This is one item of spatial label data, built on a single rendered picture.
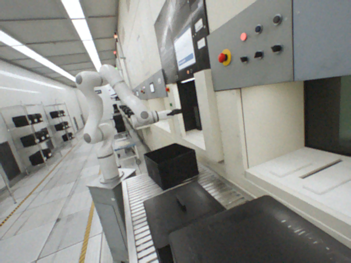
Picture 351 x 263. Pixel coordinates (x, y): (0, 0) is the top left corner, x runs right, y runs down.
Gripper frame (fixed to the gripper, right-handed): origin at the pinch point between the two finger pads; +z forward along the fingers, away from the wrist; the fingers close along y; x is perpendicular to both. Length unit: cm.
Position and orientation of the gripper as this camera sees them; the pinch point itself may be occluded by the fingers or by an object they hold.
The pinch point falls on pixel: (177, 111)
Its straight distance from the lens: 116.7
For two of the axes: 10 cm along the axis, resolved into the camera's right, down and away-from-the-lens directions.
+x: -1.9, -9.6, -2.3
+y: 3.4, 1.6, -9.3
